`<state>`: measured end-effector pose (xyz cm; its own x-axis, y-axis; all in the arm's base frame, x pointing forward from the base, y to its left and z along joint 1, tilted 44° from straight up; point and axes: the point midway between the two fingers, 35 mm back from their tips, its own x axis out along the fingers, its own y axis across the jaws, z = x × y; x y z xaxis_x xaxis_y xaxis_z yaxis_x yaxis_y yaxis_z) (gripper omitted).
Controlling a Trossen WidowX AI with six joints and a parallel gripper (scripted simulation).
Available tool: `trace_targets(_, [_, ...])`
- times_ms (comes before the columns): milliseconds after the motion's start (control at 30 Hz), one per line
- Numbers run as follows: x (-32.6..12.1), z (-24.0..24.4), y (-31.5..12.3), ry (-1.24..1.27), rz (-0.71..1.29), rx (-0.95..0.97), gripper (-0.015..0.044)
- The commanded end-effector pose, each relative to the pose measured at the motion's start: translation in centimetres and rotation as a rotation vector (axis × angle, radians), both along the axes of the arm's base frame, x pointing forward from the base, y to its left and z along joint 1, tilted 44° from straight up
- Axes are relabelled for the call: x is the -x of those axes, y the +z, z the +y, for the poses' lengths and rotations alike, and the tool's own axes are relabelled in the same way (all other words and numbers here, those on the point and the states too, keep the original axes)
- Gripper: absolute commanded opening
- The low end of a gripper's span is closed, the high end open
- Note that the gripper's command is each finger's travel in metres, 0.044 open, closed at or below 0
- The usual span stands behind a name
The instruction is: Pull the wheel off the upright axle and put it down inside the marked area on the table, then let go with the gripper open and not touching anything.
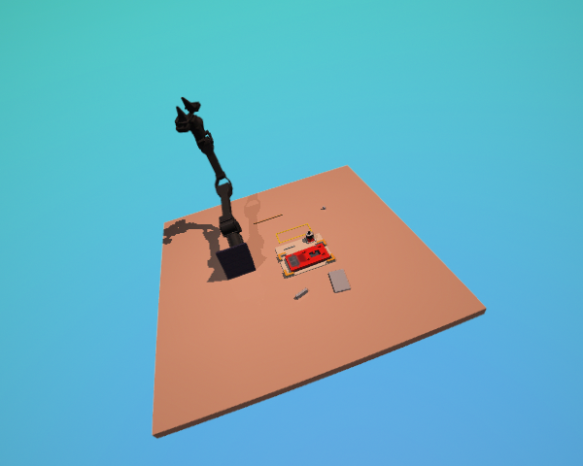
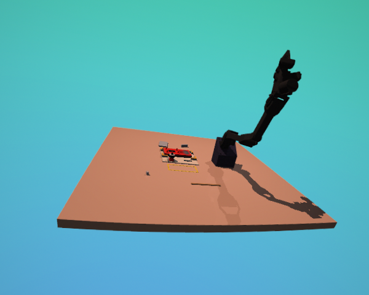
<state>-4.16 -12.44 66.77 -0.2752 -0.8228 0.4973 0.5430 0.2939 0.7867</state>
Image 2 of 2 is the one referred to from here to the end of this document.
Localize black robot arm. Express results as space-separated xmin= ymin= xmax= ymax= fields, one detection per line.
xmin=219 ymin=71 xmax=302 ymax=149

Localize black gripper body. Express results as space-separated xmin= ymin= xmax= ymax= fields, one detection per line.
xmin=273 ymin=57 xmax=295 ymax=83

